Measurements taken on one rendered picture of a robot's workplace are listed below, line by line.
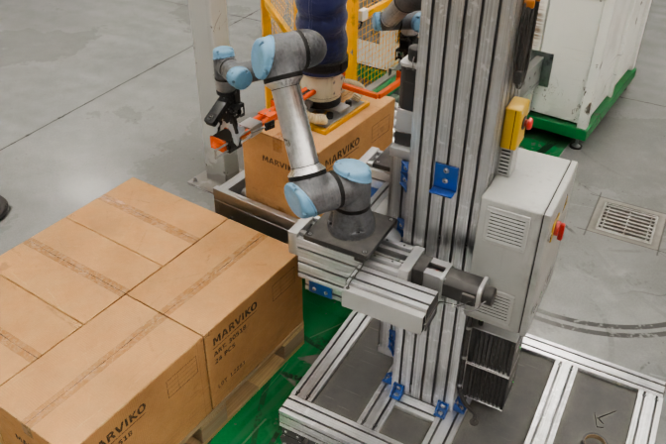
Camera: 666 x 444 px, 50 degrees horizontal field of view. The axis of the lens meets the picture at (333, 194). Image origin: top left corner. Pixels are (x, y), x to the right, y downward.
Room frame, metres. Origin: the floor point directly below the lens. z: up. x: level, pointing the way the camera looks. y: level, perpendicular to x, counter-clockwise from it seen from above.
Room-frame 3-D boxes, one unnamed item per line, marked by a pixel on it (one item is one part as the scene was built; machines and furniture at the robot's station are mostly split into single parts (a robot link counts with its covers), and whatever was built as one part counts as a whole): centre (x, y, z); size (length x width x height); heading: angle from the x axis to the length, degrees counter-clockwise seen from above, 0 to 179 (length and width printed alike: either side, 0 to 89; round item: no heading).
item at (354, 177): (1.82, -0.05, 1.20); 0.13 x 0.12 x 0.14; 121
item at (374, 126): (2.79, 0.06, 0.75); 0.60 x 0.40 x 0.40; 145
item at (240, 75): (2.24, 0.32, 1.38); 0.11 x 0.11 x 0.08; 31
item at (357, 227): (1.83, -0.06, 1.09); 0.15 x 0.15 x 0.10
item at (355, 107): (2.74, -0.02, 0.97); 0.34 x 0.10 x 0.05; 145
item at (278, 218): (2.51, 0.25, 0.58); 0.70 x 0.03 x 0.06; 56
